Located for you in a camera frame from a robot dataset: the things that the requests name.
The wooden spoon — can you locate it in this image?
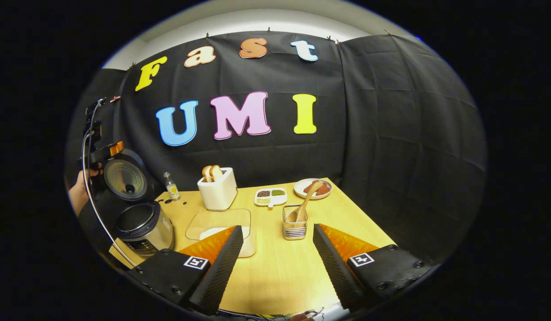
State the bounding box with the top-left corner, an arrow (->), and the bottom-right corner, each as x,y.
288,181 -> 323,222

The metal wire chopstick holder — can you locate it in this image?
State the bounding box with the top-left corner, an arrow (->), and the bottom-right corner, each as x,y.
282,204 -> 308,240

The white toaster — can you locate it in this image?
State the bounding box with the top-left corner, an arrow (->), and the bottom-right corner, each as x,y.
197,167 -> 238,211

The glass bottle yellow label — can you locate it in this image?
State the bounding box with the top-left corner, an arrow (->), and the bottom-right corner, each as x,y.
164,172 -> 180,201

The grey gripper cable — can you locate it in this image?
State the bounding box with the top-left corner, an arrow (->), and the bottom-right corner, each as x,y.
82,99 -> 140,268

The white round plate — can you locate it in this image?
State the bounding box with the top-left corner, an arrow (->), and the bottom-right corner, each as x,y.
294,178 -> 333,200

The white divided dish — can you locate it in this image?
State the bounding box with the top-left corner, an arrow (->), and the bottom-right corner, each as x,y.
254,187 -> 288,208

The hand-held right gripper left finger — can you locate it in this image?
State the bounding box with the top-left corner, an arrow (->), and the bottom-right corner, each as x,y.
126,225 -> 245,315

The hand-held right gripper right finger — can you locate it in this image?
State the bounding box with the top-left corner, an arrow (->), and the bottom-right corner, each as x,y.
313,223 -> 434,310

